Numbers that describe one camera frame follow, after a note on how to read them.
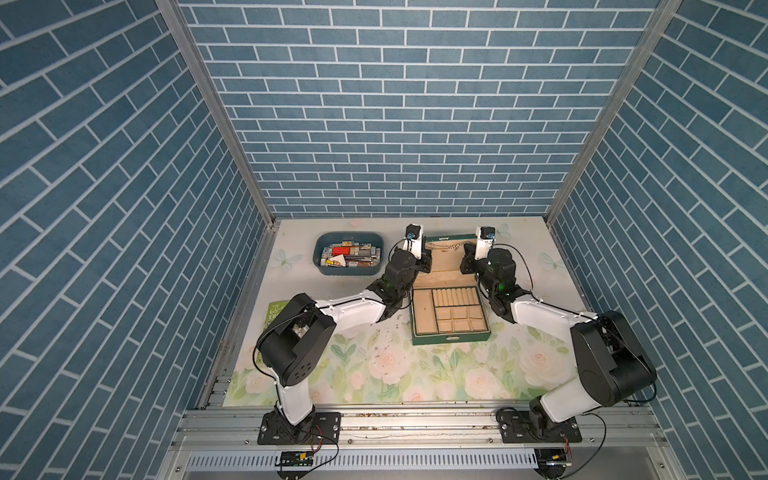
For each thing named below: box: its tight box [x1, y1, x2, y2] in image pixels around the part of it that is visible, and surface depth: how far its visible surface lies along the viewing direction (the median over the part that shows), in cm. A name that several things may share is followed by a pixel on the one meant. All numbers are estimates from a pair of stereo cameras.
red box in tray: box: [331, 246, 351, 256], surface depth 110 cm
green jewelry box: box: [410, 234, 491, 346], surface depth 92 cm
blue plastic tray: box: [313, 231, 385, 276], surface depth 110 cm
